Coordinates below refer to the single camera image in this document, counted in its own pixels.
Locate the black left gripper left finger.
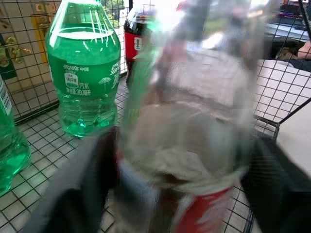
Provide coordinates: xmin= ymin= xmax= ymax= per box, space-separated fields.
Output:
xmin=22 ymin=128 xmax=119 ymax=233

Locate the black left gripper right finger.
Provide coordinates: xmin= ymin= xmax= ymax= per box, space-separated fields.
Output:
xmin=242 ymin=137 xmax=311 ymax=233

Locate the clear bottle with red label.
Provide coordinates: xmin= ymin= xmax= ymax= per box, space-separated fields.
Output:
xmin=116 ymin=0 xmax=268 ymax=233

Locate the green Sprite plastic bottle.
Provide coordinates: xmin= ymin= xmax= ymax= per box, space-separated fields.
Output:
xmin=45 ymin=0 xmax=121 ymax=139
xmin=0 ymin=74 xmax=32 ymax=195

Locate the dark cola bottle red label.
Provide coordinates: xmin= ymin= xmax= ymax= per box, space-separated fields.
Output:
xmin=123 ymin=5 xmax=156 ymax=86

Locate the gold door lock plate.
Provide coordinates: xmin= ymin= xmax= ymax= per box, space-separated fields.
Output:
xmin=31 ymin=3 xmax=61 ymax=64

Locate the black wire grid basket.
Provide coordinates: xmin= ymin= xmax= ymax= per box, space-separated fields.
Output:
xmin=0 ymin=0 xmax=311 ymax=233

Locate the gold door handle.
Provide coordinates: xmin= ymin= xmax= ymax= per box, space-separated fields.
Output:
xmin=0 ymin=36 xmax=33 ymax=68

